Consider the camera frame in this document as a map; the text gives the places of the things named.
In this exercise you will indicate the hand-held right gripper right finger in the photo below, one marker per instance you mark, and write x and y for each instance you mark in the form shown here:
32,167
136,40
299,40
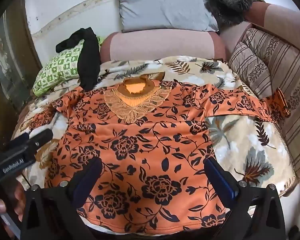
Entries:
220,180

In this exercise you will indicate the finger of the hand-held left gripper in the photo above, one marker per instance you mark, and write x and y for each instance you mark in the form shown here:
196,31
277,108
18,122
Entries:
21,137
41,137

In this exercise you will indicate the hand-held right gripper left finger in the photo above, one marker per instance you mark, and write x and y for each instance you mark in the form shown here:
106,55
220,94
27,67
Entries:
89,178

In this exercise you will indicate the orange black floral top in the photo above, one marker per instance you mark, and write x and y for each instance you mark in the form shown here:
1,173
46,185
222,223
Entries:
145,140

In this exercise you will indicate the person's left hand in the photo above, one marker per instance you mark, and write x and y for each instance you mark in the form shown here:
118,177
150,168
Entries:
8,200

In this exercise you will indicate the beige leaf-print blanket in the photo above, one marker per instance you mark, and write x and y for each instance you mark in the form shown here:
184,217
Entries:
240,140

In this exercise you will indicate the wooden glass door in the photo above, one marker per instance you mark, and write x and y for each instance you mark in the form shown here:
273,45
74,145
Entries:
7,67

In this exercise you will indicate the green white patterned pillow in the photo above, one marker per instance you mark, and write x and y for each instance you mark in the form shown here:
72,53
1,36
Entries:
57,67

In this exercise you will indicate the black cloth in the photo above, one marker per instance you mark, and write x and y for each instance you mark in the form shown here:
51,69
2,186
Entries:
90,60

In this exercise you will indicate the brown striped quilted cushion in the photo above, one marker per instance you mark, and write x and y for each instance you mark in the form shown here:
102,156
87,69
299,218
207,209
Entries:
285,67

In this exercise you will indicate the pink sofa backrest cushion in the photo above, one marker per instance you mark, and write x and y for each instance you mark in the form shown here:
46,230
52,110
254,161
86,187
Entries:
160,45

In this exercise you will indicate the grey furry blanket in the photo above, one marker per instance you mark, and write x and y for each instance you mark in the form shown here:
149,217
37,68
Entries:
227,7

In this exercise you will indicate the pink brown sofa armrest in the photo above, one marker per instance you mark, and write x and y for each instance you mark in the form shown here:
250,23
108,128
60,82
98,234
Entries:
272,15

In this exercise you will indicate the grey pillow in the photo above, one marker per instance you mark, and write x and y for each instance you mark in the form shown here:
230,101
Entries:
165,7

